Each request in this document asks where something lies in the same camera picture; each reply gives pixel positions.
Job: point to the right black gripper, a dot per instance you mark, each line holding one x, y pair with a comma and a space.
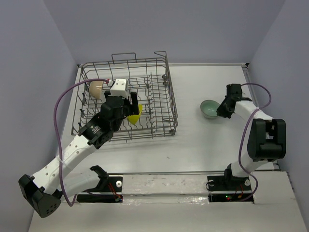
220, 111

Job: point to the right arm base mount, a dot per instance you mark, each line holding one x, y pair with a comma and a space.
222, 191

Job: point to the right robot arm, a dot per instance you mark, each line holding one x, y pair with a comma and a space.
263, 139

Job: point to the yellow-green plastic bowl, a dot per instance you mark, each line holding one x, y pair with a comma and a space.
133, 119

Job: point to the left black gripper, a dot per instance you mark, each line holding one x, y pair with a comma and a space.
135, 103

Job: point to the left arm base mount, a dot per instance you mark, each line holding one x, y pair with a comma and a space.
111, 192

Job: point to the white bowl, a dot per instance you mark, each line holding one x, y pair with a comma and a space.
95, 89

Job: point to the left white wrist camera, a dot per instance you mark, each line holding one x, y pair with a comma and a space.
119, 88

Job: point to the grey wire dish rack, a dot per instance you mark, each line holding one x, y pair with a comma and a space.
150, 78

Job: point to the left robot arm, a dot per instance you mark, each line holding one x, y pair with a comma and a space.
45, 189

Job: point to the metal rail bar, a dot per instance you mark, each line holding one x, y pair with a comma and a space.
182, 172

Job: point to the celadon green bowl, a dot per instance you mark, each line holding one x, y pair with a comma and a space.
209, 109

